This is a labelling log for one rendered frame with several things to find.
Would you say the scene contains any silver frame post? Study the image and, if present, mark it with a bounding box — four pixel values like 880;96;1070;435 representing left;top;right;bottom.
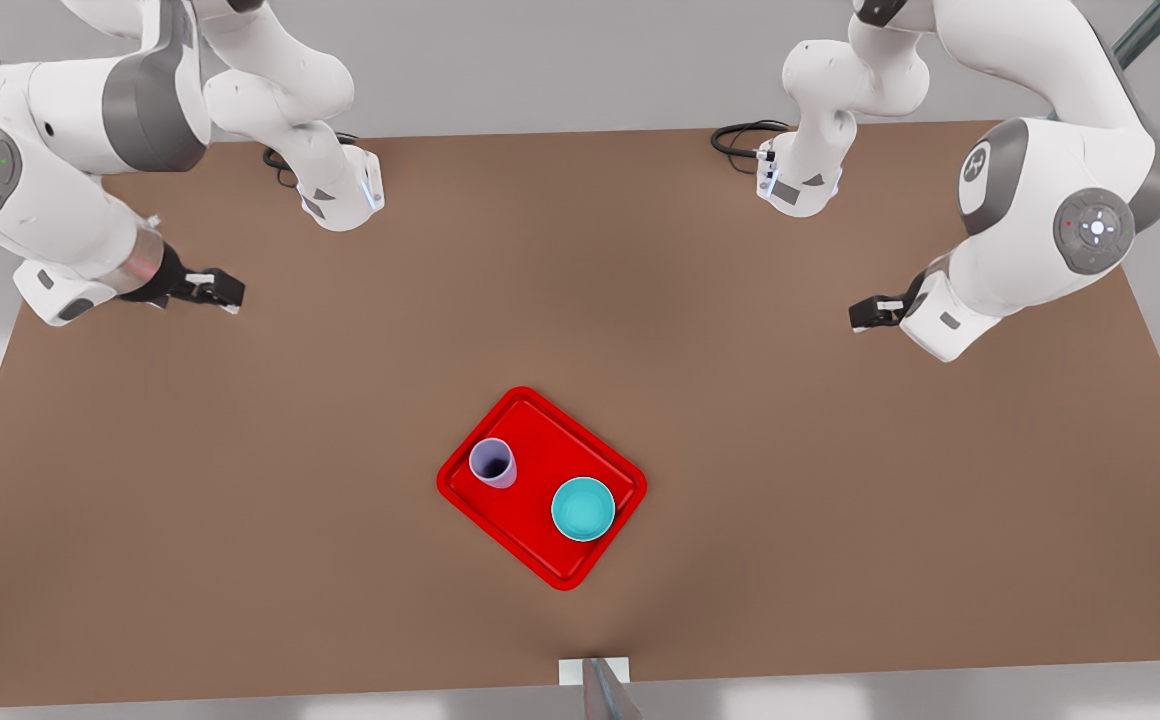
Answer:
580;657;643;720
1110;0;1160;69

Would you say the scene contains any lavender cup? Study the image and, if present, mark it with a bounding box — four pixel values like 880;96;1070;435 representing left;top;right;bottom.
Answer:
468;437;518;490

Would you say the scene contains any teal bowl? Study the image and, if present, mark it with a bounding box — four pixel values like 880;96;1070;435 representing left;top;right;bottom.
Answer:
551;476;617;543

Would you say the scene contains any black cable loop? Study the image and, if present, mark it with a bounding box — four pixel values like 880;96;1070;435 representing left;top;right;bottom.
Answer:
262;132;361;189
711;120;792;177

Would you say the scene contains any white post foot plate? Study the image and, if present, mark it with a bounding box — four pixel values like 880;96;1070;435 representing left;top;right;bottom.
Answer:
559;657;632;687

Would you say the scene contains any red rectangular tray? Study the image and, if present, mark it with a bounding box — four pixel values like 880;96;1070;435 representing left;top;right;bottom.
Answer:
436;386;649;592

